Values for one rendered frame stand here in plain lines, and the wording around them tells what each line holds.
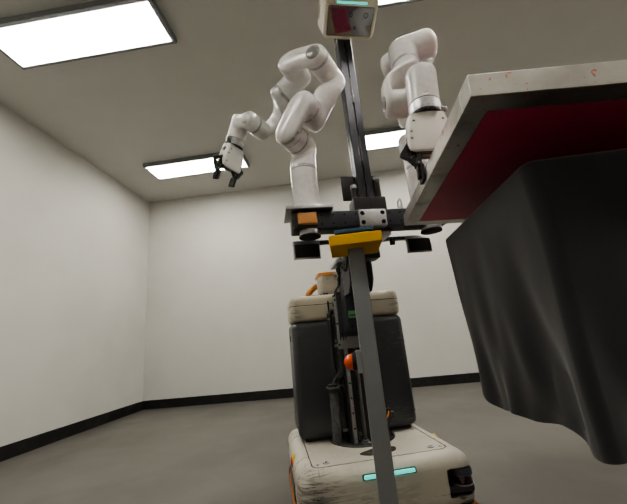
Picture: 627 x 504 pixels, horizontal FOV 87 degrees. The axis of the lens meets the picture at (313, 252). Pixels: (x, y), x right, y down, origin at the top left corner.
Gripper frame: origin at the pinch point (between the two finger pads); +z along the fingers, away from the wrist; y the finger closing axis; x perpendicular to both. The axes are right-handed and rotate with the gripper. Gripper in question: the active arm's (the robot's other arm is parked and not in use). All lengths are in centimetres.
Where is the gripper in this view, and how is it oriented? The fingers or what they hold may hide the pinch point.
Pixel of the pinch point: (432, 173)
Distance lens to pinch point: 82.8
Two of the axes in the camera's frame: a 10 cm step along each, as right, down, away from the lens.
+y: -9.9, 0.5, 1.0
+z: 0.2, 9.7, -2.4
